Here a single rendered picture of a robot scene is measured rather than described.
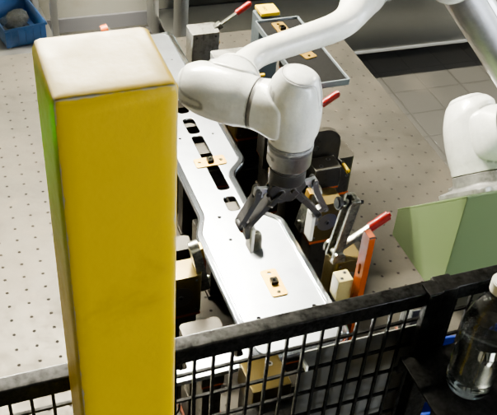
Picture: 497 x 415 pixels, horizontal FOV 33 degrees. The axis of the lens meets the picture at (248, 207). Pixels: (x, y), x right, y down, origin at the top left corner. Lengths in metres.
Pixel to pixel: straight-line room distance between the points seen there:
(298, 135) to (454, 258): 0.83
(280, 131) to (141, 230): 0.88
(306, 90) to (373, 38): 3.06
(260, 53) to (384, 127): 1.31
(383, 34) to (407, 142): 1.77
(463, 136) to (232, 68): 0.92
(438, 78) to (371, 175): 2.05
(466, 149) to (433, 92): 2.25
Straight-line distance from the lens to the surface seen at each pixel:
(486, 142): 2.36
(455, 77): 4.79
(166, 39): 2.78
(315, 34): 1.81
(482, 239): 2.30
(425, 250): 2.39
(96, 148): 0.68
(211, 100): 1.62
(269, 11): 2.63
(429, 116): 4.41
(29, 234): 2.50
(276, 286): 1.90
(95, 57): 0.70
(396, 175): 2.78
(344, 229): 1.86
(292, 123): 1.57
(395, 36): 4.65
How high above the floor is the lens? 2.35
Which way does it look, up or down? 40 degrees down
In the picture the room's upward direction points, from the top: 5 degrees clockwise
